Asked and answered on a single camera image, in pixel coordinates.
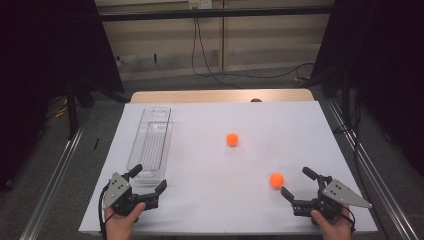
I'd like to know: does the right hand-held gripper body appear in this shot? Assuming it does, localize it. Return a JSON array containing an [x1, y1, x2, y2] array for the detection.
[[291, 175, 374, 225]]

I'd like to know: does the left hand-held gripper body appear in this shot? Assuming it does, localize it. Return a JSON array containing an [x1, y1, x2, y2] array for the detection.
[[102, 172, 160, 217]]

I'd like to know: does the orange ping-pong ball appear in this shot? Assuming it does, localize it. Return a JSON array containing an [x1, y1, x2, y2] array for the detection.
[[225, 132, 240, 147], [269, 172, 285, 189]]

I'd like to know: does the clear plastic tray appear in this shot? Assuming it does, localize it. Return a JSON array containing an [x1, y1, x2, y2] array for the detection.
[[125, 106, 174, 184]]

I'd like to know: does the person's left hand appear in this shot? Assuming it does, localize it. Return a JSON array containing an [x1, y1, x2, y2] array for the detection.
[[104, 202, 147, 240]]

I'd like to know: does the person's right hand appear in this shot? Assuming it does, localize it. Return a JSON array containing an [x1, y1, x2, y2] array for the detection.
[[310, 205, 354, 240]]

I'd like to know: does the black metal stand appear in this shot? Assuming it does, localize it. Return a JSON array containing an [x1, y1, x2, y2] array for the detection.
[[65, 83, 80, 140]]

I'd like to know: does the black curtain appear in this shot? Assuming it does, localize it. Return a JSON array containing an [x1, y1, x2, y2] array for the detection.
[[0, 0, 125, 191], [311, 0, 424, 174]]

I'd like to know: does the black horizontal bar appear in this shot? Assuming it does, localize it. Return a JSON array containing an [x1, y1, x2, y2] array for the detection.
[[99, 5, 334, 23]]

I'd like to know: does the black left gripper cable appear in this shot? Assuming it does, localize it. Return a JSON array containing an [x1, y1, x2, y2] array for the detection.
[[97, 184, 111, 240]]

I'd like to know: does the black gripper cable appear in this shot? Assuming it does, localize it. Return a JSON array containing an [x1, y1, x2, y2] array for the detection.
[[97, 184, 111, 240], [339, 204, 357, 234]]

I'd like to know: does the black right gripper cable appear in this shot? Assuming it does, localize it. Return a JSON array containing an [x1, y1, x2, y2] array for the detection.
[[339, 204, 357, 234]]

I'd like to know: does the metal floor rail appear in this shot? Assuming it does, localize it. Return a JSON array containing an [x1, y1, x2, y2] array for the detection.
[[19, 123, 84, 240], [326, 99, 419, 240]]

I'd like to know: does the black floor cable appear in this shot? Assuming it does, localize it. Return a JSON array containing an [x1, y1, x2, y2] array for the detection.
[[196, 18, 316, 90], [190, 18, 228, 79]]

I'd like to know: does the white wall outlet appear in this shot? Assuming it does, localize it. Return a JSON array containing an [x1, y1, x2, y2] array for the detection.
[[188, 0, 213, 10]]

